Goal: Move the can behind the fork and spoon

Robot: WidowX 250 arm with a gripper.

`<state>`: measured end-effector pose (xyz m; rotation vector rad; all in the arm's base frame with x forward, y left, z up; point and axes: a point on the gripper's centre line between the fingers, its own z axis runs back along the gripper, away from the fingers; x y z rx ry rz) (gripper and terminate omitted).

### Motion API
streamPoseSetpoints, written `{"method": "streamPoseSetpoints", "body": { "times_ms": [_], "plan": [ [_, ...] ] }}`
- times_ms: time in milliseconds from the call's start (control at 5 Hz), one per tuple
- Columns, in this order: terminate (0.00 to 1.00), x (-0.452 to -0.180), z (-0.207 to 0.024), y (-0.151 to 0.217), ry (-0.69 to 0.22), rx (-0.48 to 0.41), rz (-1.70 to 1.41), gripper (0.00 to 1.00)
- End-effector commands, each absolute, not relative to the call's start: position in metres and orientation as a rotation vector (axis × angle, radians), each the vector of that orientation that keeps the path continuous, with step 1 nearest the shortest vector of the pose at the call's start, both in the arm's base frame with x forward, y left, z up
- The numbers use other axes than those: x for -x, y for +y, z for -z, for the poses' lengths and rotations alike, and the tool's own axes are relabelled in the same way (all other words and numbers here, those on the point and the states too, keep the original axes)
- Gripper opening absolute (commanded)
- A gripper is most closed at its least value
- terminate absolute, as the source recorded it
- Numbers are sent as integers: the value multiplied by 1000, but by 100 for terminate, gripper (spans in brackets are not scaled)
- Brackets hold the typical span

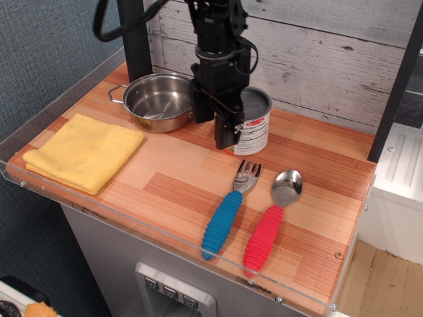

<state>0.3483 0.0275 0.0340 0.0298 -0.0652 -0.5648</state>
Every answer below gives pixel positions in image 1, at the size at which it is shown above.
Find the white toy appliance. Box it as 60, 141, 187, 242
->
358, 123, 422, 264

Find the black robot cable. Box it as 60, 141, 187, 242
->
93, 0, 169, 43

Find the red handled spoon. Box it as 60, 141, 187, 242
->
243, 170, 303, 277

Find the blue handled fork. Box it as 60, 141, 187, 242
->
201, 160, 262, 260

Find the orange object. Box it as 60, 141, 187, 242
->
24, 302, 59, 317

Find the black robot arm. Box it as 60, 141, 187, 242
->
188, 1, 255, 149

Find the black right frame post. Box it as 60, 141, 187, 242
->
367, 5, 422, 163

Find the black vertical post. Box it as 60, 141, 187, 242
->
117, 0, 153, 82

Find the yellow folded cloth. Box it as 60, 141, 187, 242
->
23, 114, 144, 195

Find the clear acrylic guard rail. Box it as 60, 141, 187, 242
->
1, 51, 375, 316

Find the silver dispenser button panel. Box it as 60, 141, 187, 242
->
135, 262, 217, 316

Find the small steel pot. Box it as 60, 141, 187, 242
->
108, 73, 193, 133

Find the grey toy fridge cabinet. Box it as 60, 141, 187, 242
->
61, 203, 318, 317

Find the toy food can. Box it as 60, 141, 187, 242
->
224, 87, 272, 156

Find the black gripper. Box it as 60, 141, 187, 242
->
190, 46, 251, 150

